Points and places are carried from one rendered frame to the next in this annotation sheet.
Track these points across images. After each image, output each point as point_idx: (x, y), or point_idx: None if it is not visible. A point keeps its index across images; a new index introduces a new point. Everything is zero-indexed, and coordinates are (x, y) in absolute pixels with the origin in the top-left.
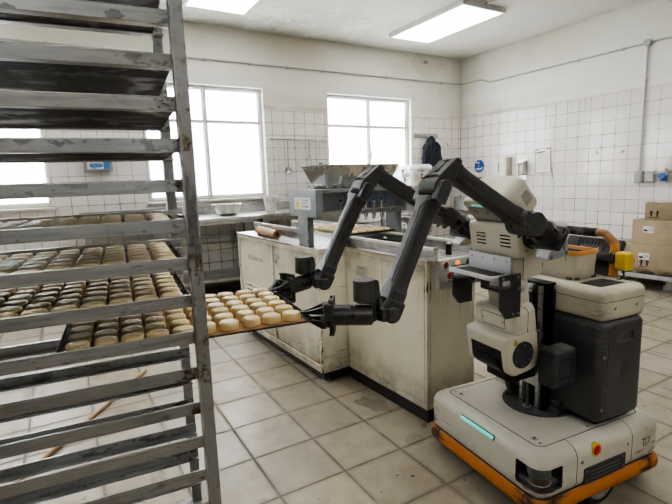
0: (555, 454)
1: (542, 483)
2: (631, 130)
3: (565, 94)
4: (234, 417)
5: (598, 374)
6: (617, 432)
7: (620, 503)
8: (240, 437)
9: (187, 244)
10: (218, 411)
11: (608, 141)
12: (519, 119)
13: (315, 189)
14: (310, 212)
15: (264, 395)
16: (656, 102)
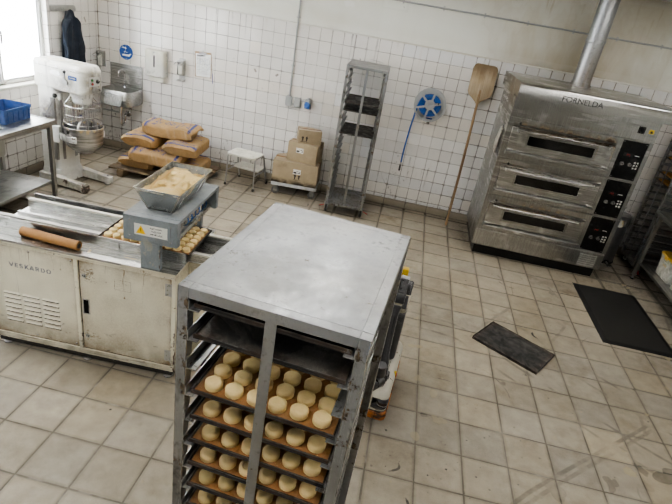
0: (389, 387)
1: (386, 404)
2: (284, 58)
3: (227, 3)
4: (136, 447)
5: (397, 338)
6: (397, 360)
7: (394, 391)
8: (167, 461)
9: (367, 405)
10: (113, 449)
11: (265, 62)
12: (176, 12)
13: (168, 219)
14: (166, 242)
15: (133, 413)
16: (305, 39)
